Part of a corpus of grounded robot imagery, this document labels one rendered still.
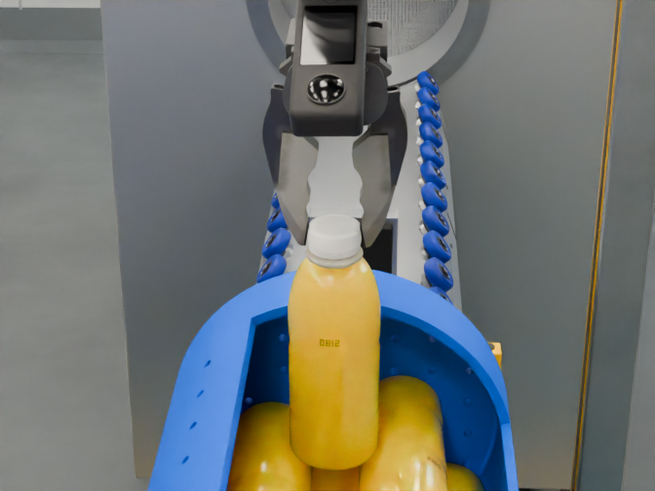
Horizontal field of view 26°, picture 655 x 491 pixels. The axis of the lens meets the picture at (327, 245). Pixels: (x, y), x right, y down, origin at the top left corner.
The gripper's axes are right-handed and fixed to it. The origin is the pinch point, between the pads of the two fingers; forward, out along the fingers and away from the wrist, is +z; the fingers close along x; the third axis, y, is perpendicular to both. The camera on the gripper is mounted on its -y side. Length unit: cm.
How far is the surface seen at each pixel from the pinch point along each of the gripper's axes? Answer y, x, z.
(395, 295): 6.8, -4.6, 8.6
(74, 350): 202, 70, 131
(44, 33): 429, 129, 124
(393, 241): 52, -5, 26
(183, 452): -10.1, 10.0, 12.4
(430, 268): 60, -9, 33
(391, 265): 50, -5, 28
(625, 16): 65, -30, 3
